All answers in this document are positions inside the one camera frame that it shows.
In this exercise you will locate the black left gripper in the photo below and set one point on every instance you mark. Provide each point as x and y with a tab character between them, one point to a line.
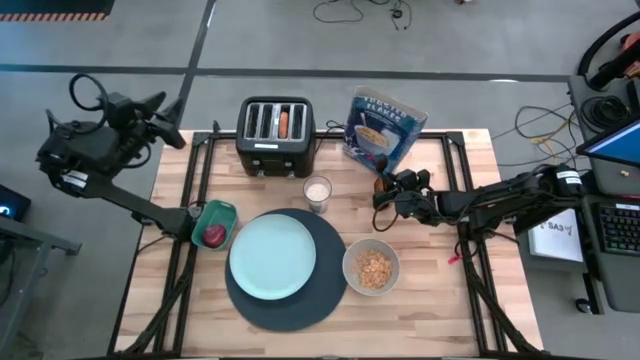
130	112

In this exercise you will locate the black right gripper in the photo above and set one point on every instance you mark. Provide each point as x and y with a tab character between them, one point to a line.
420	205

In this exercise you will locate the amber drinking glass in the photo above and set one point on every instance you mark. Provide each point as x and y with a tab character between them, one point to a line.
379	185

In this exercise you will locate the blue frosted flakes cereal box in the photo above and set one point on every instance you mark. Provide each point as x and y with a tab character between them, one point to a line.
385	125

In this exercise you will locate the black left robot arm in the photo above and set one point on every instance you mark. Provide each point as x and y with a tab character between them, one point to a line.
130	202

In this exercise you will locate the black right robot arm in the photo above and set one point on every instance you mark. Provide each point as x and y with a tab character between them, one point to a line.
500	200

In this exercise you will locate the grey bowl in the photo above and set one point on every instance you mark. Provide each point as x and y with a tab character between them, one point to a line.
361	246

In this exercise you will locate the clear glass of milk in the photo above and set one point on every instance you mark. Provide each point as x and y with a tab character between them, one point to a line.
317	192

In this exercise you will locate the cereal flakes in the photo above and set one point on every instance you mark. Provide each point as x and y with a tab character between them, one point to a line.
374	269

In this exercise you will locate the small red tag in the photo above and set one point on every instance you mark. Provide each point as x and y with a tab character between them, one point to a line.
454	259

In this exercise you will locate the green tray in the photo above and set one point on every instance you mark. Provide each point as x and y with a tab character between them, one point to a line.
220	212

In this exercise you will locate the orange toast slice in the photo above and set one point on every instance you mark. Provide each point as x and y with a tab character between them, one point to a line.
283	125

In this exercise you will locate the black four-slot toaster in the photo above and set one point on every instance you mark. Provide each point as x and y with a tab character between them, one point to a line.
275	155

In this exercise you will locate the red apple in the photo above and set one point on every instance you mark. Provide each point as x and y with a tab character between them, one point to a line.
214	235

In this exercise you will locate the light blue plate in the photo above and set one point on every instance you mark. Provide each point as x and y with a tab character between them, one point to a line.
272	257

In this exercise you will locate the dark round woven placemat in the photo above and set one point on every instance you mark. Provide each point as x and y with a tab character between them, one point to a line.
310	310

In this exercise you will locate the black mat with hazard stripes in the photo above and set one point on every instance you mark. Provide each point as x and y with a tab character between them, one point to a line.
50	6

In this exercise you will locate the white labelled sheet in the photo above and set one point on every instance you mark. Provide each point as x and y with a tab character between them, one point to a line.
555	242

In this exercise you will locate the grey metal stand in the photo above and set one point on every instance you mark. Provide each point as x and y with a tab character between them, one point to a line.
50	242

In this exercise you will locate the black device with blue light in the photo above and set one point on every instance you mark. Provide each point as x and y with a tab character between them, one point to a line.
12	205

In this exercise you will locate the black caster wheel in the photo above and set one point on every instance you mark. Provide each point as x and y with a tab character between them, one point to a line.
582	305

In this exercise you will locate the open laptop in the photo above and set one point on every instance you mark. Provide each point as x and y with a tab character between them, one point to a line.
617	145

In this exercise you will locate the black keyboard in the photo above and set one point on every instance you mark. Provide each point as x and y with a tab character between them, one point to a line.
622	230

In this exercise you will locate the grey side desk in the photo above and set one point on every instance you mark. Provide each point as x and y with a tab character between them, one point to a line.
620	285

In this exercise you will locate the black curved tube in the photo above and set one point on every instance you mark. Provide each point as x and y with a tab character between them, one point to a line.
595	42

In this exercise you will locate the orange and black tool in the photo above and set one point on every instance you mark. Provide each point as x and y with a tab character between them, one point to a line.
631	42

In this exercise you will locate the black aluminium frame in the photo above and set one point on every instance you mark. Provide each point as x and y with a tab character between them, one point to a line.
430	135

